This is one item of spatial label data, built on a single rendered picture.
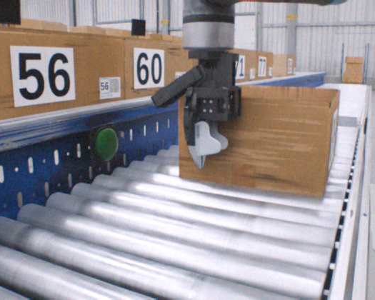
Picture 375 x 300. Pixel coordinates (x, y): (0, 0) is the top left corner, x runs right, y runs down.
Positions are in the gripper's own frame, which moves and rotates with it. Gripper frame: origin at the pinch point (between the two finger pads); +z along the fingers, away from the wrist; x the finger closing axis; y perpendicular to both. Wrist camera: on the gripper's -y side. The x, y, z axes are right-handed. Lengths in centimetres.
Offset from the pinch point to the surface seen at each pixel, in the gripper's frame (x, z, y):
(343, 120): 93, 3, 20
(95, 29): 543, -86, -483
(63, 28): 453, -83, -482
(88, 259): -29.7, 6.0, -1.1
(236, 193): 2.7, 6.1, 7.2
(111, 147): 1.2, -0.2, -21.1
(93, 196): -10.5, 6.3, -16.4
